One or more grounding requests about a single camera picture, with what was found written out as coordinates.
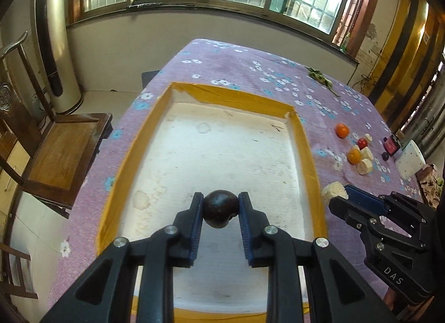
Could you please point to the white fruit chunk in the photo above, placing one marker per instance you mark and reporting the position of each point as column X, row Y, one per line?
column 333, row 192
column 368, row 137
column 366, row 153

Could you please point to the yellow black striped board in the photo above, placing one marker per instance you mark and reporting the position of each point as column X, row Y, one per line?
column 399, row 48

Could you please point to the green bottle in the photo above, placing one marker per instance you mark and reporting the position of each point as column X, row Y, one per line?
column 345, row 44

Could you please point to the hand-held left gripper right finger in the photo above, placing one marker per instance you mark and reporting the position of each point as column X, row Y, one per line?
column 244, row 225

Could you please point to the pale bread chunks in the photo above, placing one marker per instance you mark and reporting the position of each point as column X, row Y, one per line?
column 364, row 167

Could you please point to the wilted green leaves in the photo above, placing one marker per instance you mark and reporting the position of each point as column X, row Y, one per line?
column 321, row 78

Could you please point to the wooden chair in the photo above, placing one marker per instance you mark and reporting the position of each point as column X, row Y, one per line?
column 62, row 145

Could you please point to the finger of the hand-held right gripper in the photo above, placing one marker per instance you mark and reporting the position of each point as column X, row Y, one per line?
column 347, row 210
column 365, row 199

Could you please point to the standing air conditioner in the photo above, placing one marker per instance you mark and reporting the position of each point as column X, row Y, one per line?
column 57, row 48

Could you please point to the wooden furniture frame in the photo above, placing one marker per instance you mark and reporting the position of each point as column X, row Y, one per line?
column 15, row 271

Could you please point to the purple floral tablecloth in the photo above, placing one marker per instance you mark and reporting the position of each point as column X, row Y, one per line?
column 243, row 62

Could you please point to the large dark round fruit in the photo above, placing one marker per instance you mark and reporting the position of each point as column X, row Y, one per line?
column 220, row 209

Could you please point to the black motor red label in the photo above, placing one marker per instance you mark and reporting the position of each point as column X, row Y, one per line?
column 393, row 144

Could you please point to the floral cloth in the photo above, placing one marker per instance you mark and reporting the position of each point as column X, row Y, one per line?
column 431, row 184

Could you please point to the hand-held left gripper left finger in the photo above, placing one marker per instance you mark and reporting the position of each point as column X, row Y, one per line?
column 197, row 225

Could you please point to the small red fruit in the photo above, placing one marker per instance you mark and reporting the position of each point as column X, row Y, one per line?
column 362, row 142

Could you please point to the orange fruit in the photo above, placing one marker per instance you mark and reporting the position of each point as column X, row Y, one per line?
column 354, row 157
column 341, row 130

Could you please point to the white dotted cup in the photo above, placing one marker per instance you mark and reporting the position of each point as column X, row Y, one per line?
column 410, row 159

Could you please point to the white foam tray yellow rim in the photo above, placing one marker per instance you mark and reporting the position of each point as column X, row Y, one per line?
column 226, row 142

